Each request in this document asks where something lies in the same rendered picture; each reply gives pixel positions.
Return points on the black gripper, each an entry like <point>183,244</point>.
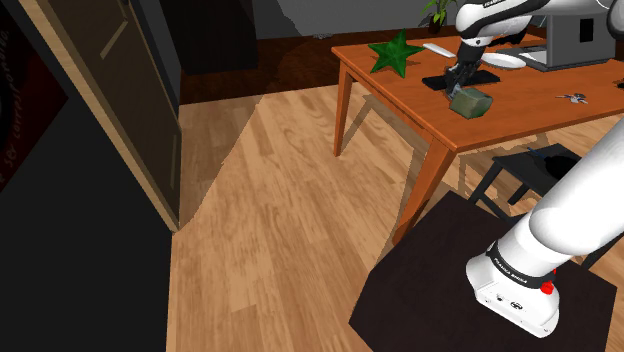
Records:
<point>467,59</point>

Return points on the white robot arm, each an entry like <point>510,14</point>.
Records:
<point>575,204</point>

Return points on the black flat mat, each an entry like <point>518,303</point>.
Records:
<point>485,78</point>

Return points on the white remote control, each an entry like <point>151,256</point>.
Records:
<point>438,50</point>

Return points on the white plate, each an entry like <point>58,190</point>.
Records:
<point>504,61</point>

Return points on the green cube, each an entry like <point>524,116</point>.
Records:
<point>472,104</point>

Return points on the green potted plant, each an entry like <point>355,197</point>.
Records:
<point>438,14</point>

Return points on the green star figure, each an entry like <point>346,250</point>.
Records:
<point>396,54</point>

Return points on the orange wooden table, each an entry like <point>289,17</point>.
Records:
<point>526,109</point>

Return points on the grey laptop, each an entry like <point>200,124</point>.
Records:
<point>570,44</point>

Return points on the small blue-grey keys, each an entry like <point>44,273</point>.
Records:
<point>574,98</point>

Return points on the black stool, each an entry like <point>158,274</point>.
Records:
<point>529,168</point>

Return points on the dark robot stand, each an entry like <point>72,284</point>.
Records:
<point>429,292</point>

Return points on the brown wooden door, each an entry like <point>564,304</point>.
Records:
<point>136,97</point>

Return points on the dark red wall poster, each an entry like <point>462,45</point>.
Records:
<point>22,97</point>

